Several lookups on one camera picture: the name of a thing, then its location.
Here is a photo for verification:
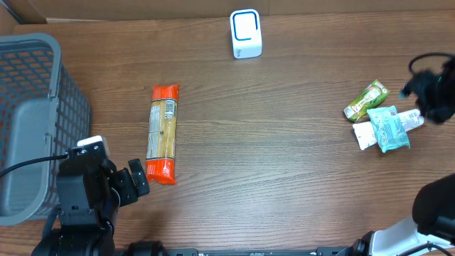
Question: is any white Pantene tube gold cap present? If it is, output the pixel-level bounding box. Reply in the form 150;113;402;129
353;109;424;150

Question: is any white barcode scanner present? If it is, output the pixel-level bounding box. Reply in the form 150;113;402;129
230;9;262;59

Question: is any spaghetti pack with red ends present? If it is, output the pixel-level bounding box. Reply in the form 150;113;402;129
146;84;180;185

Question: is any grey plastic basket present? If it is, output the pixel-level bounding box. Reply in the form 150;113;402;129
0;33;92;228

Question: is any green yellow snack bar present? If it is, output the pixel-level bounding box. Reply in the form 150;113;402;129
343;80;390;122

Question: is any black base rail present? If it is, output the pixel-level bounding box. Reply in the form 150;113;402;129
132;247;348;256

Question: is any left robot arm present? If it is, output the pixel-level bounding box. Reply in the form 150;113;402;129
32;156;150;255

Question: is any teal snack packet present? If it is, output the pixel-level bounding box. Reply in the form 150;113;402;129
367;106;410;153

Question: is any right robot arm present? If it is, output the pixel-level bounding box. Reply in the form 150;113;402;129
336;52;454;256

